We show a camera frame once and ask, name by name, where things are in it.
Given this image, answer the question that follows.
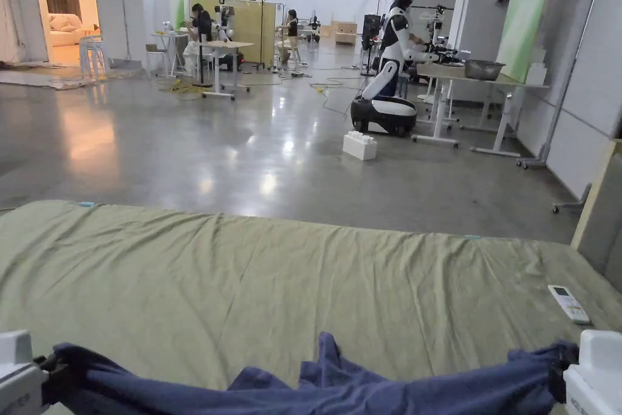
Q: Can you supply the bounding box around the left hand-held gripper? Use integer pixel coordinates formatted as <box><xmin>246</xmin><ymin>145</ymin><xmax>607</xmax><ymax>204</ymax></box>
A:
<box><xmin>0</xmin><ymin>329</ymin><xmax>67</xmax><ymax>415</ymax></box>

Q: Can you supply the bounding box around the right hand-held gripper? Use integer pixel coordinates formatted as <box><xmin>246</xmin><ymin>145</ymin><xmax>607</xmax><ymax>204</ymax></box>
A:
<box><xmin>548</xmin><ymin>329</ymin><xmax>622</xmax><ymax>415</ymax></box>

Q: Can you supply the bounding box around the dark blue shirt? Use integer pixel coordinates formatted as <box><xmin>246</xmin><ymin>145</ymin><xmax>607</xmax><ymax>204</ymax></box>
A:
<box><xmin>44</xmin><ymin>332</ymin><xmax>580</xmax><ymax>415</ymax></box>

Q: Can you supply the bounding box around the white remote control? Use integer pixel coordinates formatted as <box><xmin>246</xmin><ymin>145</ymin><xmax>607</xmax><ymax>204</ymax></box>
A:
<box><xmin>547</xmin><ymin>284</ymin><xmax>592</xmax><ymax>326</ymax></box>

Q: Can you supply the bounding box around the grey padded headboard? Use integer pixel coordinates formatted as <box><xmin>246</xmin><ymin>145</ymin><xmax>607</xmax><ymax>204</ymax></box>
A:
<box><xmin>570</xmin><ymin>140</ymin><xmax>622</xmax><ymax>286</ymax></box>

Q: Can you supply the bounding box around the bed with pale green sheet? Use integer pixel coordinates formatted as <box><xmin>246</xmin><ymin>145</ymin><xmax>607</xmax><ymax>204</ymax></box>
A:
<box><xmin>0</xmin><ymin>199</ymin><xmax>622</xmax><ymax>415</ymax></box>

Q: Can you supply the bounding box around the long white table with basin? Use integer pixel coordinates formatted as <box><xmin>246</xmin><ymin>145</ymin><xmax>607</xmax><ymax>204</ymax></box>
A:
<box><xmin>412</xmin><ymin>58</ymin><xmax>551</xmax><ymax>158</ymax></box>

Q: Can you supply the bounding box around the large white building block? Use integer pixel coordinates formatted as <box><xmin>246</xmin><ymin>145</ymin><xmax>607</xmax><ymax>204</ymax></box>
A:
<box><xmin>342</xmin><ymin>131</ymin><xmax>380</xmax><ymax>162</ymax></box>

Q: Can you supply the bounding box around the stack of white stools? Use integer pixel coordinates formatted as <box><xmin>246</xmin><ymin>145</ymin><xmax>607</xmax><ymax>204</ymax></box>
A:
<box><xmin>78</xmin><ymin>35</ymin><xmax>110</xmax><ymax>80</ymax></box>

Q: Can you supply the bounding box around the cream sofa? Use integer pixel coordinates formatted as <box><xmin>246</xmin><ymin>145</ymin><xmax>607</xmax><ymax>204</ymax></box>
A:
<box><xmin>48</xmin><ymin>13</ymin><xmax>101</xmax><ymax>47</ymax></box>

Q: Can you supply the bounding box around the small white table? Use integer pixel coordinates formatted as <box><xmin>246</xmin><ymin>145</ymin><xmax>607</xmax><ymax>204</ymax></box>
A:
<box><xmin>145</xmin><ymin>28</ymin><xmax>191</xmax><ymax>80</ymax></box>

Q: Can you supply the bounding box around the white and black wheeled robot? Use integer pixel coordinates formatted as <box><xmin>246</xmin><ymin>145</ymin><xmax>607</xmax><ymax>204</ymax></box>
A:
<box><xmin>350</xmin><ymin>0</ymin><xmax>442</xmax><ymax>137</ymax></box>

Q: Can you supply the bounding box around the wooden top desk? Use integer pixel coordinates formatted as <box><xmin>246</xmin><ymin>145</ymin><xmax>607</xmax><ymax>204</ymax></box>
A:
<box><xmin>198</xmin><ymin>39</ymin><xmax>256</xmax><ymax>101</ymax></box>

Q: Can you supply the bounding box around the black stand with screen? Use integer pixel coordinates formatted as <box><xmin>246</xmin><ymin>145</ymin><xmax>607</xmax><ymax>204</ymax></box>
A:
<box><xmin>360</xmin><ymin>13</ymin><xmax>386</xmax><ymax>78</ymax></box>

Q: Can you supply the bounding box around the white humanoid robot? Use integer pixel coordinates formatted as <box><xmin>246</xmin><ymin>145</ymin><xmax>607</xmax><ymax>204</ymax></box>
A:
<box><xmin>213</xmin><ymin>0</ymin><xmax>236</xmax><ymax>44</ymax></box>

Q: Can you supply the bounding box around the wooden crate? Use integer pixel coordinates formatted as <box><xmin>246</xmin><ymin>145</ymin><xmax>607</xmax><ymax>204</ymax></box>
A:
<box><xmin>331</xmin><ymin>20</ymin><xmax>359</xmax><ymax>46</ymax></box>

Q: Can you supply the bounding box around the yellow cable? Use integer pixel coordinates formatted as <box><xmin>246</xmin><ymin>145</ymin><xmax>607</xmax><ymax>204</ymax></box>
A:
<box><xmin>167</xmin><ymin>77</ymin><xmax>214</xmax><ymax>96</ymax></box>

